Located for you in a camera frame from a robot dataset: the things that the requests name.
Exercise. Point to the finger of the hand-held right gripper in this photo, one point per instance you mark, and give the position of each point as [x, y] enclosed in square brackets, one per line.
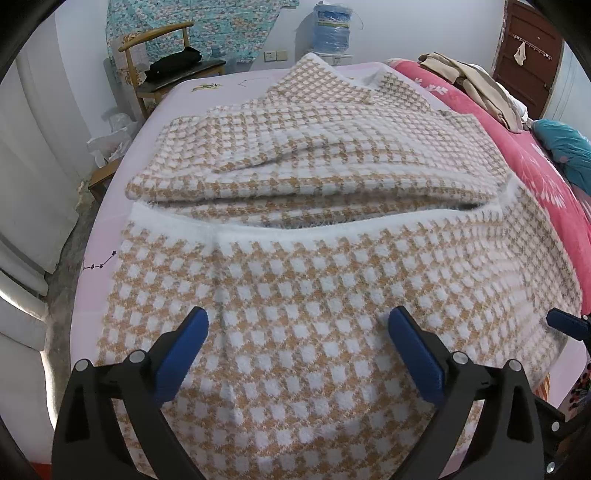
[570, 325]

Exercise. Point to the white hanging cloth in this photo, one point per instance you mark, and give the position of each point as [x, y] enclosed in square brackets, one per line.
[520, 53]

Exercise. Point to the wall socket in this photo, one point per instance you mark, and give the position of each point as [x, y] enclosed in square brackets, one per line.
[275, 56]

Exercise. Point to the teal floral cloth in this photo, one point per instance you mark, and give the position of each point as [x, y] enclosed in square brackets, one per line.
[221, 23]

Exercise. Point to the white plastic bags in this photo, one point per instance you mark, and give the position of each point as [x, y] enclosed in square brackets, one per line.
[111, 143]

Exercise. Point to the white water dispenser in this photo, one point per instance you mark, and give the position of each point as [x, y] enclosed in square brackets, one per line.
[339, 59]

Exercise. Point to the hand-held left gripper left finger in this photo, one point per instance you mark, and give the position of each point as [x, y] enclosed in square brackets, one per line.
[178, 355]

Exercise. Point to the brown door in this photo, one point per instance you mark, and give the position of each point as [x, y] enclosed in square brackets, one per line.
[526, 23]

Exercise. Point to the pink floral blanket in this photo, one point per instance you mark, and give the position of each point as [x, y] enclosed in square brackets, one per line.
[521, 161]

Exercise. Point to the white curtain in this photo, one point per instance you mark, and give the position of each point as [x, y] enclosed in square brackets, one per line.
[32, 207]

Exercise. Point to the wooden chair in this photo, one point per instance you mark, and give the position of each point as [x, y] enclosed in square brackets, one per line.
[180, 78]

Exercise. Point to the beige clothes pile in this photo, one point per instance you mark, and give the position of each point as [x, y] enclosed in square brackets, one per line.
[480, 87]

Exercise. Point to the door hook rack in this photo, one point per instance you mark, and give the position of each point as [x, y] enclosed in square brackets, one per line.
[538, 48]

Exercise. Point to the beige white checked fuzzy coat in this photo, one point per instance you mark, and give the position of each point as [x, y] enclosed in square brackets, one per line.
[323, 267]

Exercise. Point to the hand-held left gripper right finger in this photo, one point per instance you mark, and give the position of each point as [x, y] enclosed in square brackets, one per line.
[418, 355]

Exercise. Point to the blue water bottle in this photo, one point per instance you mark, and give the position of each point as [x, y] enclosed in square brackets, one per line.
[332, 30]

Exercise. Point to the white garment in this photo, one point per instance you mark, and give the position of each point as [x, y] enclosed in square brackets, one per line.
[517, 106]

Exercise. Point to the small wooden stool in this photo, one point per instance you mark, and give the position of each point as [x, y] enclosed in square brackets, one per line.
[104, 175]

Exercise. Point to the black bag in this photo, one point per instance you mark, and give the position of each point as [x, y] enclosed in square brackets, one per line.
[173, 64]

